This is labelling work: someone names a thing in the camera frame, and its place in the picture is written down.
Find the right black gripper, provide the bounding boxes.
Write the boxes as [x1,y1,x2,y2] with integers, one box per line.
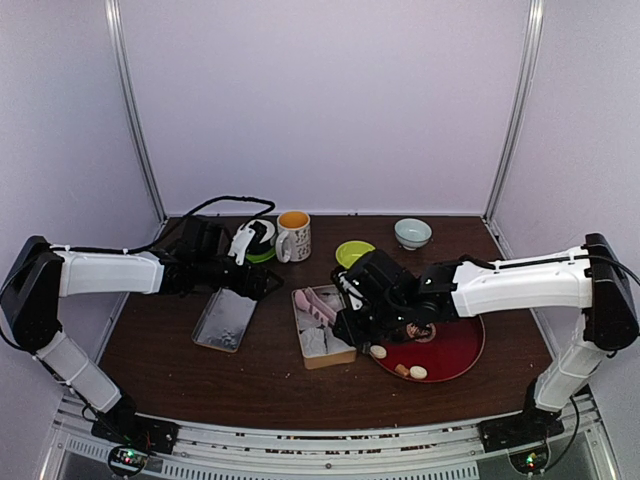
[332,299,410,348]

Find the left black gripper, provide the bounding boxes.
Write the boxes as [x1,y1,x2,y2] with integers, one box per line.
[195,255,284,301]

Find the pink cat paw tongs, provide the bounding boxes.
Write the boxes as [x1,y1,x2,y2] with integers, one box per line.
[293,288,337,327]

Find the beige metal tin box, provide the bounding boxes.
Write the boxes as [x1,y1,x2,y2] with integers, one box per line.
[291,286,356,370]

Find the beige bear tin lid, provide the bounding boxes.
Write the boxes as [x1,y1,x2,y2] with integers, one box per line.
[192,289,257,353]

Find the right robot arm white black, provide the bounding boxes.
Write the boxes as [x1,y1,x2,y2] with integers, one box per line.
[332,233,639,442]

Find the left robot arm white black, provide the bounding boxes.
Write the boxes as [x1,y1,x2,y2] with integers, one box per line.
[1,236,283,444]

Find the white round chocolate left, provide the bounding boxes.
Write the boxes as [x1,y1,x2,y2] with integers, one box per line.
[369,345,387,359]

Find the white round chocolate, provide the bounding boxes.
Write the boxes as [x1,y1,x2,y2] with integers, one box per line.
[409,366,428,380]
[369,345,387,359]

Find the caramel brown chocolate front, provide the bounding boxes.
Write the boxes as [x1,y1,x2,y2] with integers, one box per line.
[394,364,410,377]

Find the white round chocolate front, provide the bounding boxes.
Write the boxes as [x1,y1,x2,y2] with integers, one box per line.
[409,366,428,380]

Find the green saucer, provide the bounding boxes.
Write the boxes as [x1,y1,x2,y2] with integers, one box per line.
[246,248,276,264]

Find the white and navy bowl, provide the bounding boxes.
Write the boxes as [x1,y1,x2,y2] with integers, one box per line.
[247,219,276,256]

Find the white floral mug orange inside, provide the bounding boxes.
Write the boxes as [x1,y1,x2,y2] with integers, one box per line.
[274,211,312,263]

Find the lime green bowl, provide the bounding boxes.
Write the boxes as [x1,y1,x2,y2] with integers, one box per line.
[335,240,376,269]

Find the white paper cupcake liners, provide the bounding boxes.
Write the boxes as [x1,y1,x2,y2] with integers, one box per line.
[295,289,350,358]

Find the pale blue ceramic bowl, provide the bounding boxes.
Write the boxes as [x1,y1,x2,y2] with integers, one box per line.
[394,218,433,251]

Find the red round tray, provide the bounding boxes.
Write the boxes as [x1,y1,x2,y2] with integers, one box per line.
[369,316,486,384]

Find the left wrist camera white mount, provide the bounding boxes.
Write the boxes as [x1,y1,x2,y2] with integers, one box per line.
[228,221,254,266]

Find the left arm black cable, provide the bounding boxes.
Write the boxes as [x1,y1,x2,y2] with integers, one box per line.
[149,194,277,251]

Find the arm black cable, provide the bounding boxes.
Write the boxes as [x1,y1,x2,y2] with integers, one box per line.
[584,249,640,291]
[149,194,277,251]

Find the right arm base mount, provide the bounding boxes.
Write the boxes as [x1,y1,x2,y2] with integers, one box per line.
[478,415,564,476]

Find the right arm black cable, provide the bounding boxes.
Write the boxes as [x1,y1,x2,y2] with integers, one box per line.
[584,249,640,291]

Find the right aluminium frame post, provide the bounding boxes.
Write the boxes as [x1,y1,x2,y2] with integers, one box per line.
[483,0,545,224]

